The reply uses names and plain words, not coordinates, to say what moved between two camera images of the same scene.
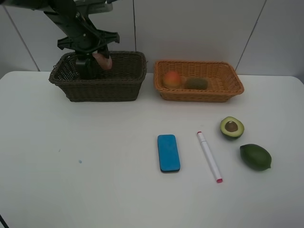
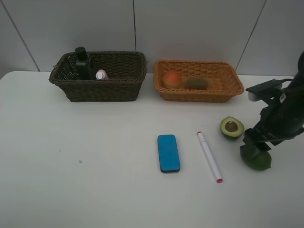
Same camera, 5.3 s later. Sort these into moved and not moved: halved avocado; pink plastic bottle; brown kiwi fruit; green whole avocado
Moved: pink plastic bottle
Not moved: halved avocado; brown kiwi fruit; green whole avocado
